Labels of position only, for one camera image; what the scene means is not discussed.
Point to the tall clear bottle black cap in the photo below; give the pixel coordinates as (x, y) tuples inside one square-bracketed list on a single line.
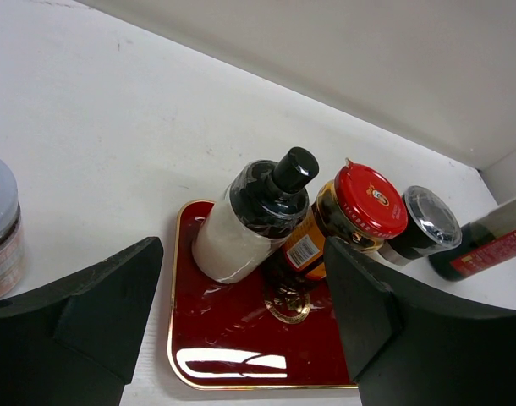
[(486, 242)]

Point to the jar with white pink lid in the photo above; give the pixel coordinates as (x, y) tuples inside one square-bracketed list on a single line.
[(12, 246)]

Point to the white bottle black cap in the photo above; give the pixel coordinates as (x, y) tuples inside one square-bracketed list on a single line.
[(257, 213)]

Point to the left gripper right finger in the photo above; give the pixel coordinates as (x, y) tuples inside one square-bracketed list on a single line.
[(407, 343)]

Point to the jar with dark grey lid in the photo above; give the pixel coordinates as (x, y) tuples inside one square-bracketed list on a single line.
[(432, 228)]

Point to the red lid sauce jar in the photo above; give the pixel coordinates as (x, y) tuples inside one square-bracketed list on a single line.
[(359, 206)]

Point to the red lacquer tray gold emblem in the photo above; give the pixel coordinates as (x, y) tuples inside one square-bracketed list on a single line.
[(243, 336)]

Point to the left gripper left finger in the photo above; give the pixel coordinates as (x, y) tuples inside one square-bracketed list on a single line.
[(76, 341)]

